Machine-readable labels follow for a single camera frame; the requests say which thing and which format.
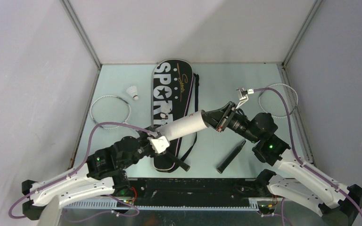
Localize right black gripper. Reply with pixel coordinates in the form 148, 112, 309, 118
197, 101, 259, 144

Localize white shuttlecock tube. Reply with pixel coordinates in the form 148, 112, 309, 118
155, 110, 208, 141

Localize white shuttlecock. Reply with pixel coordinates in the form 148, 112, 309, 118
161, 103, 172, 114
126, 86, 139, 100

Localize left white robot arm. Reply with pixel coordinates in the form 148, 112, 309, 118
22, 129, 169, 220

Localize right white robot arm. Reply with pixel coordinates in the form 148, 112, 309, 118
202, 102, 362, 226

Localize left badminton racket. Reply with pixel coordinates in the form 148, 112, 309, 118
90, 95, 190, 171

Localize badminton racket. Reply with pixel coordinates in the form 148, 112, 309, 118
90, 95, 190, 171
216, 83, 298, 174

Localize right badminton racket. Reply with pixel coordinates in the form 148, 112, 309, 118
216, 83, 298, 174

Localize black sport racket bag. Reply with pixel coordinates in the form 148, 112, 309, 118
151, 59, 200, 173

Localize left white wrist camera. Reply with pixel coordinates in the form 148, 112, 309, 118
148, 135, 170, 154

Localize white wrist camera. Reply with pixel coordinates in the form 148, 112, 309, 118
236, 88, 254, 109
148, 135, 170, 154

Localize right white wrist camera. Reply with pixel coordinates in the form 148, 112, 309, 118
236, 88, 254, 109

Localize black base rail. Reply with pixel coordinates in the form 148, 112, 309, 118
101, 178, 289, 208

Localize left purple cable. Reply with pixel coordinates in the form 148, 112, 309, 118
8, 121, 155, 219

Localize white slotted cable duct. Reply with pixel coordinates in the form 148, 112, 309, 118
63, 199, 259, 211

